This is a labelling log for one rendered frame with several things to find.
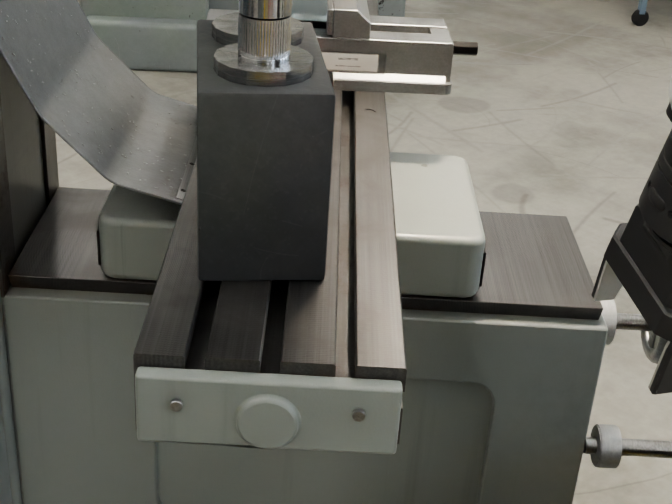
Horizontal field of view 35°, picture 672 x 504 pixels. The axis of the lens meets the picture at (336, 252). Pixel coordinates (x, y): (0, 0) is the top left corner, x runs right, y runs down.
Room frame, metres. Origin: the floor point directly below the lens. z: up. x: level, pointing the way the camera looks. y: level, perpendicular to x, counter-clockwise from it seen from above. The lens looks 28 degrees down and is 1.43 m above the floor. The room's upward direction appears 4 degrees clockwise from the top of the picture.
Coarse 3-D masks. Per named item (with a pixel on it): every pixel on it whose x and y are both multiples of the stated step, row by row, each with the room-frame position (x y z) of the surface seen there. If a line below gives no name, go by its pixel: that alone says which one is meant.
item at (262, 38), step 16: (240, 0) 0.93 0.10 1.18; (256, 0) 0.92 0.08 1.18; (272, 0) 0.92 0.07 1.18; (288, 0) 0.93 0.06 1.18; (240, 16) 0.93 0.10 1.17; (256, 16) 0.92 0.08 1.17; (272, 16) 0.92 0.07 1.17; (288, 16) 0.93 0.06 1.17; (240, 32) 0.93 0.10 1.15; (256, 32) 0.92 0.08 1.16; (272, 32) 0.92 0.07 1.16; (288, 32) 0.93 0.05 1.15; (240, 48) 0.93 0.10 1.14; (256, 48) 0.92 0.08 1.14; (272, 48) 0.92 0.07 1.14; (288, 48) 0.93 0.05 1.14
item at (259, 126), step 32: (224, 32) 1.01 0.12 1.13; (224, 64) 0.91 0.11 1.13; (256, 64) 0.92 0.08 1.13; (288, 64) 0.92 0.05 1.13; (320, 64) 0.97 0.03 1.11; (224, 96) 0.88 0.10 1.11; (256, 96) 0.88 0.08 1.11; (288, 96) 0.88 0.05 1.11; (320, 96) 0.89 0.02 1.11; (224, 128) 0.88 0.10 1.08; (256, 128) 0.88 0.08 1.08; (288, 128) 0.88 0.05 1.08; (320, 128) 0.89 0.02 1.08; (224, 160) 0.88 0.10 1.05; (256, 160) 0.88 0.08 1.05; (288, 160) 0.88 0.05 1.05; (320, 160) 0.89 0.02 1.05; (224, 192) 0.88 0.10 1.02; (256, 192) 0.88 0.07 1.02; (288, 192) 0.88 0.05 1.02; (320, 192) 0.89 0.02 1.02; (224, 224) 0.88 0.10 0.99; (256, 224) 0.88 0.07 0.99; (288, 224) 0.88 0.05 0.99; (320, 224) 0.89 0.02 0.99; (224, 256) 0.88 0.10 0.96; (256, 256) 0.88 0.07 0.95; (288, 256) 0.88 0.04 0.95; (320, 256) 0.89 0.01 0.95
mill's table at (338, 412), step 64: (384, 128) 1.29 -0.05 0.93; (192, 192) 1.07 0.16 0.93; (384, 192) 1.10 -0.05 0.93; (192, 256) 0.92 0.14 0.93; (384, 256) 0.95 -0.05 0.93; (192, 320) 0.81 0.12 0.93; (256, 320) 0.81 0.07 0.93; (320, 320) 0.82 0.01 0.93; (384, 320) 0.83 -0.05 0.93; (192, 384) 0.73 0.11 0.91; (256, 384) 0.73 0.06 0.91; (320, 384) 0.74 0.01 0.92; (384, 384) 0.74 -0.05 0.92; (320, 448) 0.73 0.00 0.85; (384, 448) 0.74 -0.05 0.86
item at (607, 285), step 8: (608, 264) 0.82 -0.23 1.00; (600, 272) 0.83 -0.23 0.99; (608, 272) 0.82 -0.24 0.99; (600, 280) 0.82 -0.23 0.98; (608, 280) 0.83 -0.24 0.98; (616, 280) 0.83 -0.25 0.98; (600, 288) 0.83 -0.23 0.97; (608, 288) 0.83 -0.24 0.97; (616, 288) 0.83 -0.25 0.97; (592, 296) 0.83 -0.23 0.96; (600, 296) 0.83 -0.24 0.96; (608, 296) 0.83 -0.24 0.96
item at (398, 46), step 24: (312, 24) 1.52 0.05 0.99; (384, 24) 1.52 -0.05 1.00; (408, 24) 1.53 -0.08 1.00; (432, 24) 1.54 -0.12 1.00; (336, 48) 1.44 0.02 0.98; (360, 48) 1.44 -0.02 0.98; (384, 48) 1.44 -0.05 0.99; (408, 48) 1.45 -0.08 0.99; (432, 48) 1.45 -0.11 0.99; (336, 72) 1.44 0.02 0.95; (360, 72) 1.45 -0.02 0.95; (384, 72) 1.45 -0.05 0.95; (408, 72) 1.45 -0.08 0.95; (432, 72) 1.45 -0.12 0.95
